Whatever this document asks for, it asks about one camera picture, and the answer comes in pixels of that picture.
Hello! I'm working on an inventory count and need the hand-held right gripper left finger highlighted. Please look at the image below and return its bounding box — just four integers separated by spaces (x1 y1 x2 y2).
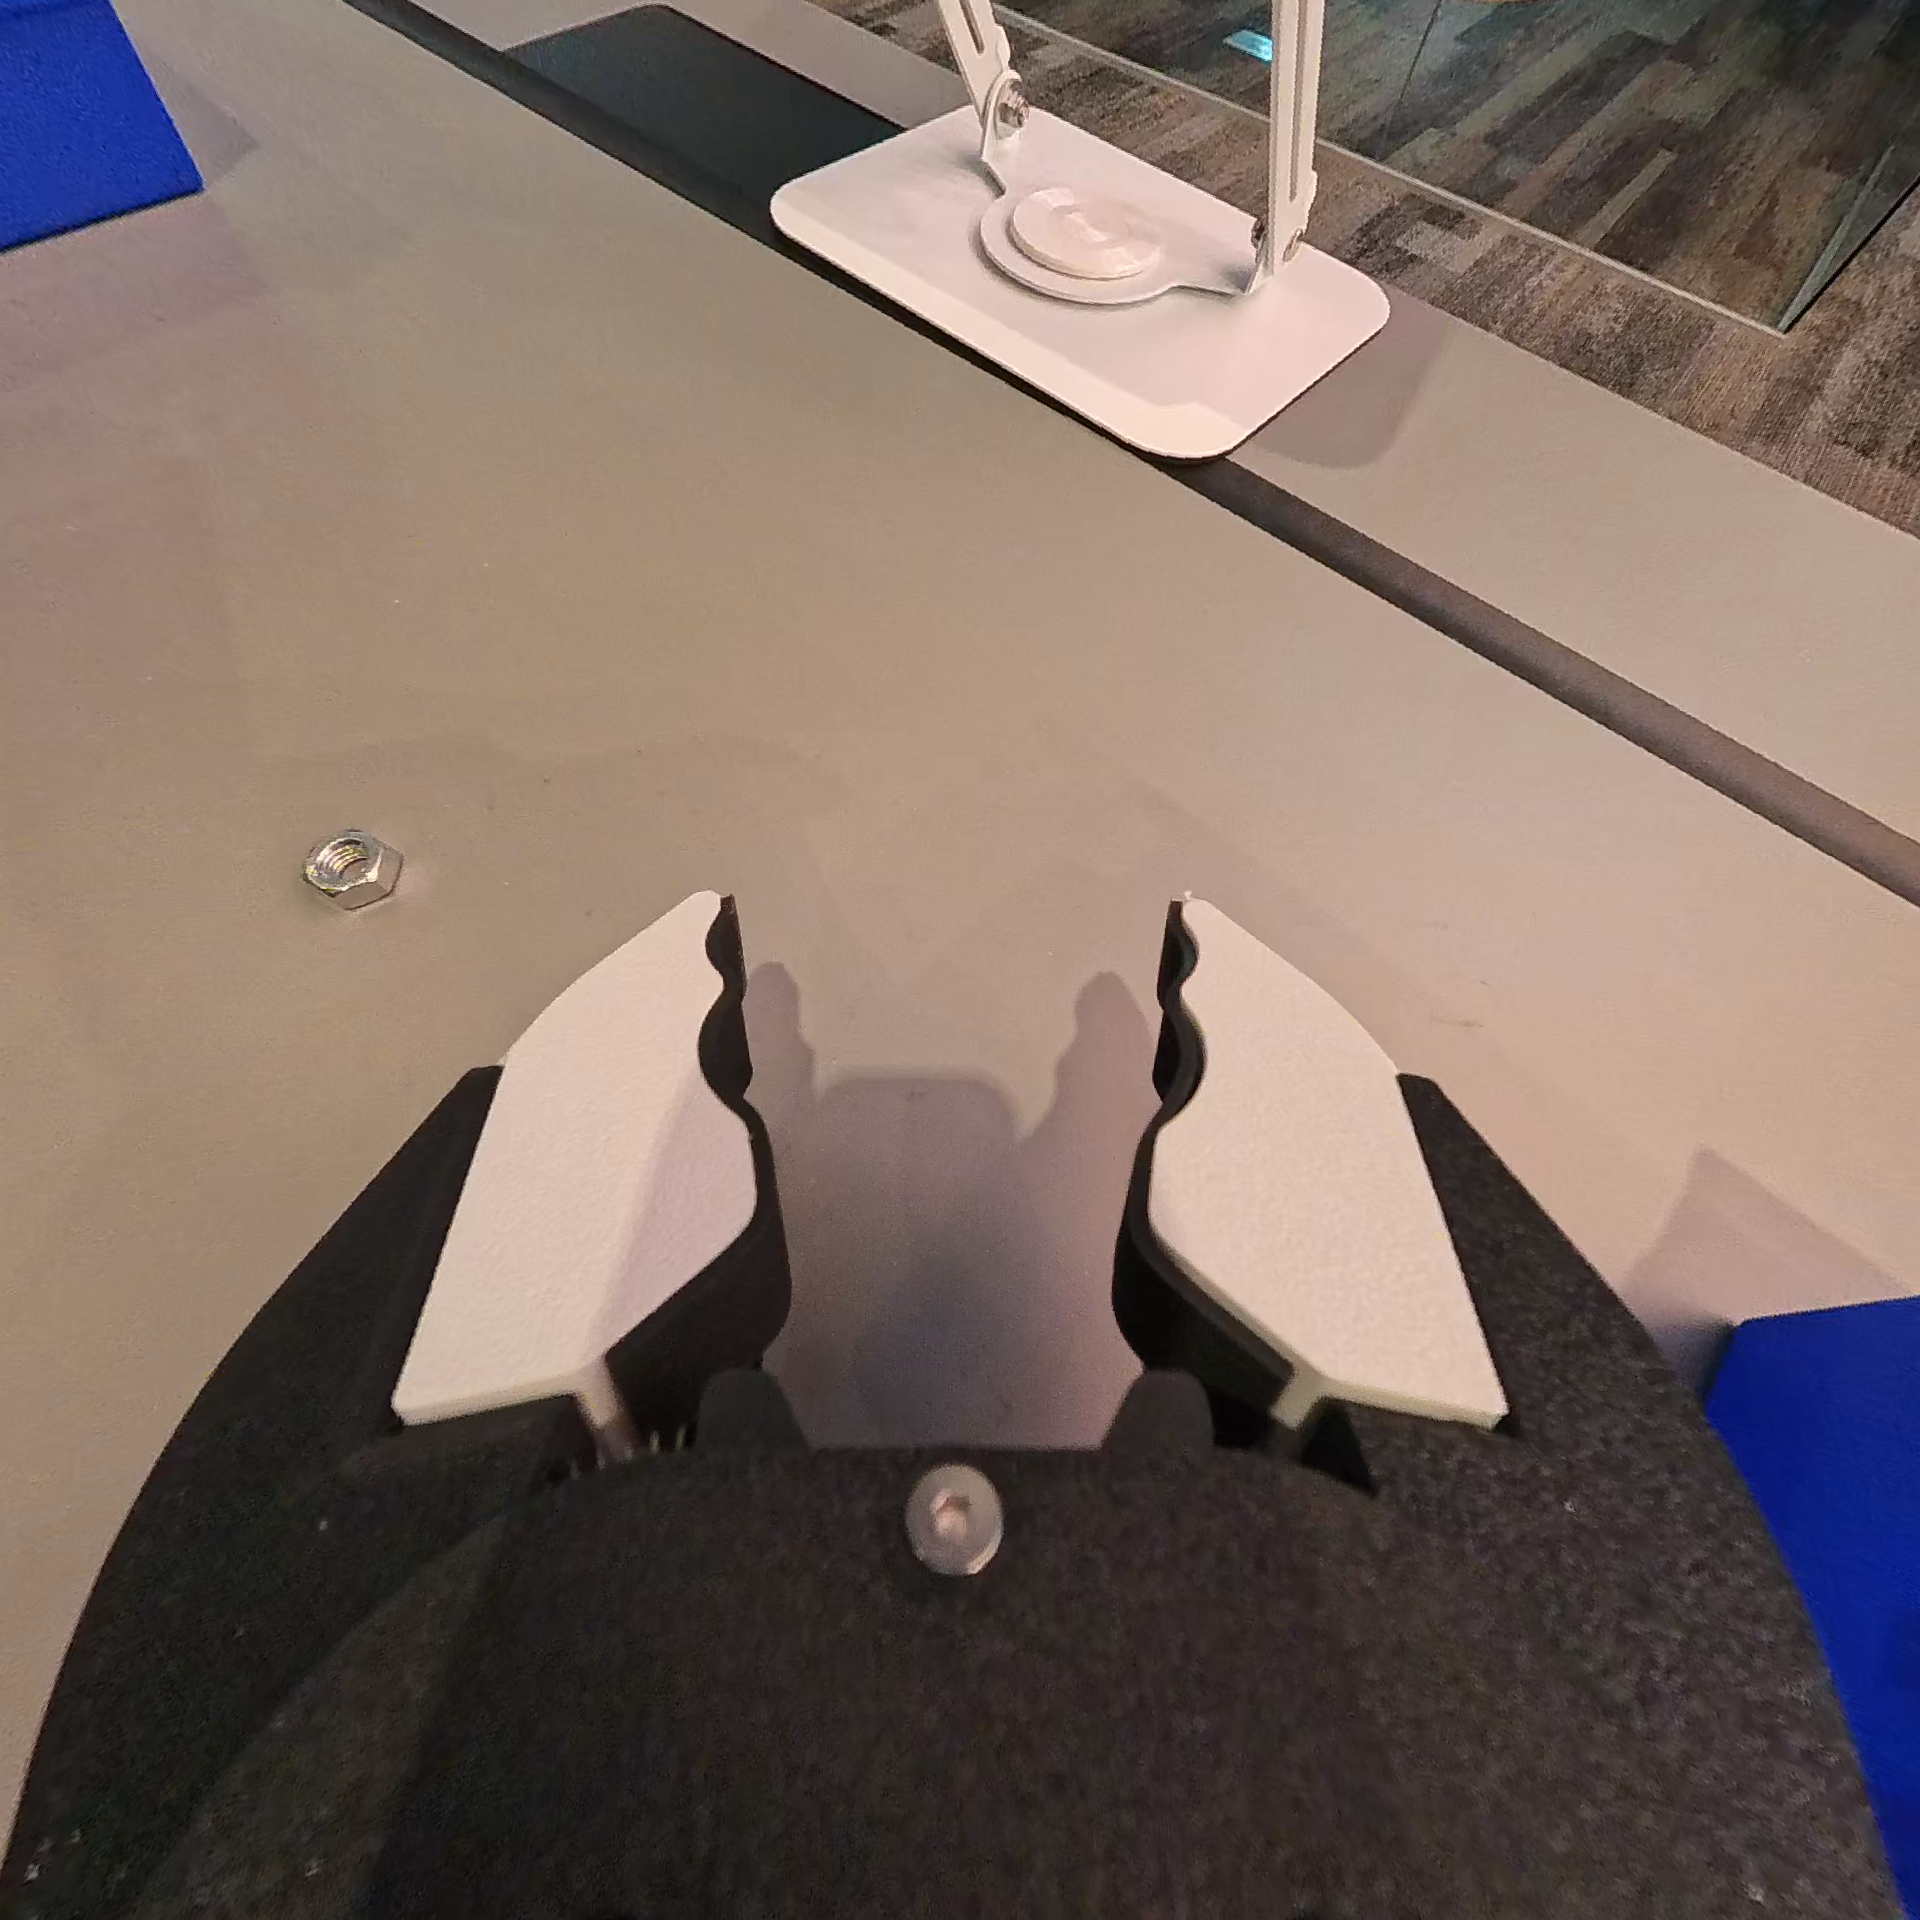
389 893 794 1471

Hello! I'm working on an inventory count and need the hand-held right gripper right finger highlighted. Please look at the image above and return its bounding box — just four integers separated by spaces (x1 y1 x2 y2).
1109 893 1510 1454

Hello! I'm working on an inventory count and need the steel hex nut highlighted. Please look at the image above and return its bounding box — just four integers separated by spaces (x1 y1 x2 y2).
303 828 404 913

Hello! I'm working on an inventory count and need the blue plastic bin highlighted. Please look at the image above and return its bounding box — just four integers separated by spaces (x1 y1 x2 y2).
1701 1303 1920 1920
0 0 207 252

